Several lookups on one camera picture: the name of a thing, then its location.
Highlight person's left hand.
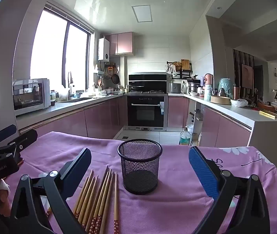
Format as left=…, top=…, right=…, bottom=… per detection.
left=0, top=178, right=11, bottom=214

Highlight ceiling light panel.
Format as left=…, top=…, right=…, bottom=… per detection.
left=132, top=5, right=152, bottom=22

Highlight white water heater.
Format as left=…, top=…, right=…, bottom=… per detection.
left=97, top=38, right=110, bottom=61

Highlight kitchen window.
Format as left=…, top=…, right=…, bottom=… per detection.
left=30, top=2, right=95, bottom=90

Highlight teal plastic bag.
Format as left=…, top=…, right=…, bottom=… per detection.
left=219, top=78, right=236, bottom=98

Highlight brown wall picture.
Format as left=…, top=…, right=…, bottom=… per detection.
left=241, top=64, right=254, bottom=89

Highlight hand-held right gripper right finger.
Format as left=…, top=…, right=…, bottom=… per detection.
left=189, top=146, right=271, bottom=234

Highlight pink base cabinets under window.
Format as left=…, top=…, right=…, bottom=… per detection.
left=19, top=95, right=128, bottom=139

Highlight white plastic bag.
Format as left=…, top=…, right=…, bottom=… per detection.
left=230, top=99, right=248, bottom=108

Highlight pink wall cabinet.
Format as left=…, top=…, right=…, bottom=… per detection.
left=105, top=32, right=133, bottom=56

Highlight black mesh holder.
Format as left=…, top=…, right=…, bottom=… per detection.
left=117, top=139, right=163, bottom=195

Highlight round bamboo steamer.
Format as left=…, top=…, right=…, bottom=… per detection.
left=210, top=95, right=232, bottom=105

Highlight plastic oil bottle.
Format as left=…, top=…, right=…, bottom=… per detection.
left=180, top=127, right=191, bottom=146

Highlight silver rice cooker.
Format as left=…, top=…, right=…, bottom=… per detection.
left=169, top=83, right=181, bottom=94

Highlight gas stove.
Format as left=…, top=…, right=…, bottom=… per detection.
left=125, top=90, right=167, bottom=95

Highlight black range hood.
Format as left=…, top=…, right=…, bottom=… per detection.
left=128, top=74, right=167, bottom=89

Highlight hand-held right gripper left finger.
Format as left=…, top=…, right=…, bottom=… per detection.
left=10, top=147, right=92, bottom=234

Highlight white countertop oven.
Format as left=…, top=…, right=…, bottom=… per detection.
left=13, top=78, right=51, bottom=116

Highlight bundle of wooden chopsticks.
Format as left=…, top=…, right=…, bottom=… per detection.
left=46, top=165, right=119, bottom=234

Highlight black built-in oven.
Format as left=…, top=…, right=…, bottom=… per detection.
left=127, top=95, right=166, bottom=128

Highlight yellow flat box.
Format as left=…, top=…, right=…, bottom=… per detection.
left=259, top=110, right=277, bottom=119

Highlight pink base cabinets under peninsula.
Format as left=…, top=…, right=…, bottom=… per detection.
left=168, top=96, right=252, bottom=148

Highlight pink floral tablecloth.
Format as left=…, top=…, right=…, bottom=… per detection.
left=7, top=131, right=277, bottom=234

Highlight black wall rack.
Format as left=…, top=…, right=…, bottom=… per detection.
left=166, top=60, right=193, bottom=79

